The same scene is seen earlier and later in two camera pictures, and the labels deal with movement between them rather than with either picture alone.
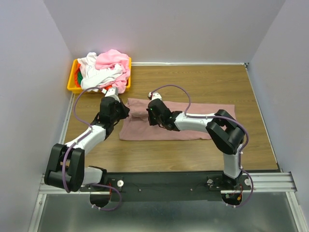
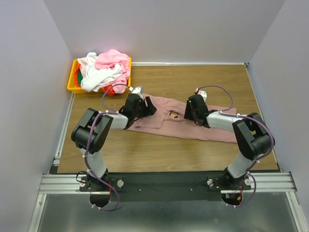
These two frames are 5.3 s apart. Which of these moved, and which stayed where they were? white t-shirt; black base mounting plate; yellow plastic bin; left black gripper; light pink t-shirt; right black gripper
Moved: right black gripper; left black gripper
Stayed: black base mounting plate; light pink t-shirt; yellow plastic bin; white t-shirt
